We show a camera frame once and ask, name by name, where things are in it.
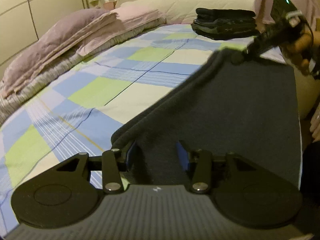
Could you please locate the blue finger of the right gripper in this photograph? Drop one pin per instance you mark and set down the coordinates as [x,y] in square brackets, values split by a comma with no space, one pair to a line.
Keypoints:
[238,57]

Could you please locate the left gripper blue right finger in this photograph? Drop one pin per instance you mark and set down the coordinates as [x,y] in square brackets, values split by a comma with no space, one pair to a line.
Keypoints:
[197,164]

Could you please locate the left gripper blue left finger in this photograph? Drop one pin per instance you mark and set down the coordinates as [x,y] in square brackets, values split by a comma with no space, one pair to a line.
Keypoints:
[115,161]

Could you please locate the dark grey garment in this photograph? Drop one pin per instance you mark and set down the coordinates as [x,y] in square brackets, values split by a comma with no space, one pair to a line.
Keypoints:
[249,109]

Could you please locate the person's right hand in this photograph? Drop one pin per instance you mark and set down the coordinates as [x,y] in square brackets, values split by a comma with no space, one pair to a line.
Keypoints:
[293,52]

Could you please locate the black striped garment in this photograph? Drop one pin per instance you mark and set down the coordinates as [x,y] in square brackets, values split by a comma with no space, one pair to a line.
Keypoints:
[225,24]

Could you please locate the white laundry bin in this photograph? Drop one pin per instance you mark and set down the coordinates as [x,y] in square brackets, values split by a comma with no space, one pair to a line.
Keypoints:
[307,92]

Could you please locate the white padded headboard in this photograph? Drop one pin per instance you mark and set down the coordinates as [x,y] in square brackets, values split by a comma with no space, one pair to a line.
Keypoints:
[184,11]

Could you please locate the checked bed sheet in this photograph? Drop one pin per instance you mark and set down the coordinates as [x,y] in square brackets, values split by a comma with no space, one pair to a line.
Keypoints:
[81,109]

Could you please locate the white folded quilt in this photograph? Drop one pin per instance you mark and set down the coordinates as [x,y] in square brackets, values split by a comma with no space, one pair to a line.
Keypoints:
[71,40]

